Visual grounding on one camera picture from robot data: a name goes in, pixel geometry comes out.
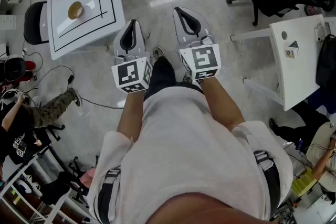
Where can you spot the black backpack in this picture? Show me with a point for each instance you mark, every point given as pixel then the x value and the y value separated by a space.
pixel 326 63

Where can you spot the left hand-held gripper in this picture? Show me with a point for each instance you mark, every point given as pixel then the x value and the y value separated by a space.
pixel 131 74

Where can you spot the pink chair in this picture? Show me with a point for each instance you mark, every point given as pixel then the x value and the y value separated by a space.
pixel 88 178

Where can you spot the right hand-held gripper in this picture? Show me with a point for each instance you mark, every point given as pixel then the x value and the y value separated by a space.
pixel 204 60

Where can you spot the small white box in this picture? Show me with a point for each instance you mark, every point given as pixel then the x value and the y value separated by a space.
pixel 292 53

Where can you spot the person's white shirt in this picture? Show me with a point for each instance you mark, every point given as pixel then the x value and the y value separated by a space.
pixel 189 152

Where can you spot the white metal shelf rack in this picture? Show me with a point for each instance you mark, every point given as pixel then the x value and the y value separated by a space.
pixel 15 181

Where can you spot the black power adapter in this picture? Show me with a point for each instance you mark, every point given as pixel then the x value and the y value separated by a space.
pixel 71 79

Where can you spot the black bag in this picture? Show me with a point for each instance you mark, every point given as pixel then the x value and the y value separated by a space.
pixel 55 189

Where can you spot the yellow-green item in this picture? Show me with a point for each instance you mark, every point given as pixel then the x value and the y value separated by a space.
pixel 302 183

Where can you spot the person's left forearm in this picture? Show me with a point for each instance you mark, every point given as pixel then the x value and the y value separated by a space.
pixel 128 118

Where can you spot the person's right forearm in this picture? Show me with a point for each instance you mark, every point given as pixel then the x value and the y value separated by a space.
pixel 223 105

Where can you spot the person's chin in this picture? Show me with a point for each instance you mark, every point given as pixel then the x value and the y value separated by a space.
pixel 210 209

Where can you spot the person's black trousers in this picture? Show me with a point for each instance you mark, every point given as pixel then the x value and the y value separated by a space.
pixel 162 73

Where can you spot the brown bowl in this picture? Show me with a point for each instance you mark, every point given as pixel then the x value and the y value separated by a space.
pixel 75 10

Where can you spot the person's right shoe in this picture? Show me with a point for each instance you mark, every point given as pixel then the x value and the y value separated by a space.
pixel 187 78

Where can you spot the person's shoe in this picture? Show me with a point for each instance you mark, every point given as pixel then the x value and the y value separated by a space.
pixel 187 78
pixel 158 53

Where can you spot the person's left shoe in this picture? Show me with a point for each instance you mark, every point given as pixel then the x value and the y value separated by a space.
pixel 158 53

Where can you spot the white desk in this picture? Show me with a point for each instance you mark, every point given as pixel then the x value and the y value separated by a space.
pixel 299 73

